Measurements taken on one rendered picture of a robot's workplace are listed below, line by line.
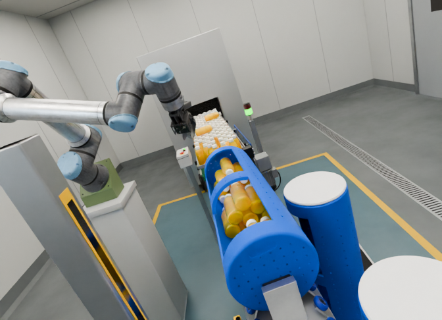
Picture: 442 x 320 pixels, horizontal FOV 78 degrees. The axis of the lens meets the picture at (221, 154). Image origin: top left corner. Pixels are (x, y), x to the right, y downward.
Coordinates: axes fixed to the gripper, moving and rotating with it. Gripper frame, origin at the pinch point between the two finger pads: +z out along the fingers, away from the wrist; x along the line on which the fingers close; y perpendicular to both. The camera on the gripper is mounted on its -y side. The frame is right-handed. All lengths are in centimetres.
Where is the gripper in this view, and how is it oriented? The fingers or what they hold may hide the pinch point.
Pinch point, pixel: (191, 135)
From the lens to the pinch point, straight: 124.3
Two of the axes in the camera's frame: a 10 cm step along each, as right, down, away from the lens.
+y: -0.4, 7.7, -6.4
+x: 9.7, -1.3, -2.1
